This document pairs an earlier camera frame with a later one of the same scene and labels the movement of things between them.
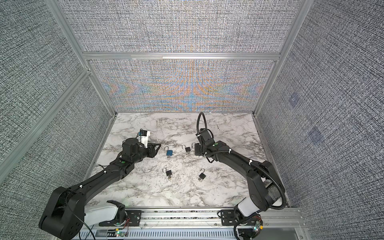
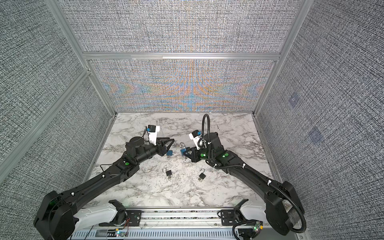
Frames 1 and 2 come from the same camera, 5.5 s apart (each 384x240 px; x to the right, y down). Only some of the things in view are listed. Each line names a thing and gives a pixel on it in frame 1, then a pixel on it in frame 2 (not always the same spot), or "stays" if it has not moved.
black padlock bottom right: [202, 175] stays
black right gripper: [196, 149] to [193, 156]
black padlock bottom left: [168, 173] stays
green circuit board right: [257, 226] stays
